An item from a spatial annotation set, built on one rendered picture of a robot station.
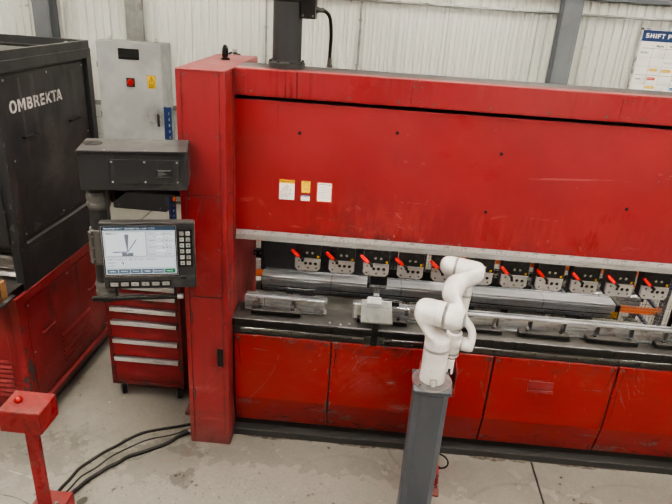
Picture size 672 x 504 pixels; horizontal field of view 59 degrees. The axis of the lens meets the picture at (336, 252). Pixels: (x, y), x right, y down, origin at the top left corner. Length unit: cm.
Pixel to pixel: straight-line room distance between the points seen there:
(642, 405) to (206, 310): 267
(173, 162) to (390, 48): 478
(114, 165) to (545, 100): 215
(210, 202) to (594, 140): 204
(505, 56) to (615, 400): 458
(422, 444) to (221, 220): 154
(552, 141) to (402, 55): 425
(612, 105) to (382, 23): 437
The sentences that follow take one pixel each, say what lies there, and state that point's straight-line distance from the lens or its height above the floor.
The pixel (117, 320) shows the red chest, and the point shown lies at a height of 63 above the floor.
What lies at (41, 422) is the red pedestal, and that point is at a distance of 319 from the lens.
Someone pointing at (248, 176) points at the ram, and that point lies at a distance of 334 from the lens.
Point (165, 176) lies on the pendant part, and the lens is 295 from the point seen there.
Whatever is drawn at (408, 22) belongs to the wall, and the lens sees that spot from 734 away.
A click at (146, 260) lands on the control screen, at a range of 309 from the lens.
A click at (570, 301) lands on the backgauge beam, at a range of 404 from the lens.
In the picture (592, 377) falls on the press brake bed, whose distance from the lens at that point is 390.
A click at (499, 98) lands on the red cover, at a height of 224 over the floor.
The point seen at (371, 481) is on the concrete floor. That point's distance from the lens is 382.
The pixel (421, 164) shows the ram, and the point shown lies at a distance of 325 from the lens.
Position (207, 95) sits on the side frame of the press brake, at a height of 218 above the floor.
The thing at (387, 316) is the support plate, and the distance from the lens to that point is 341.
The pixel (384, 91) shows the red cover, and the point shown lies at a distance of 315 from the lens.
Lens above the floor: 265
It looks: 23 degrees down
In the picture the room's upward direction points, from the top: 4 degrees clockwise
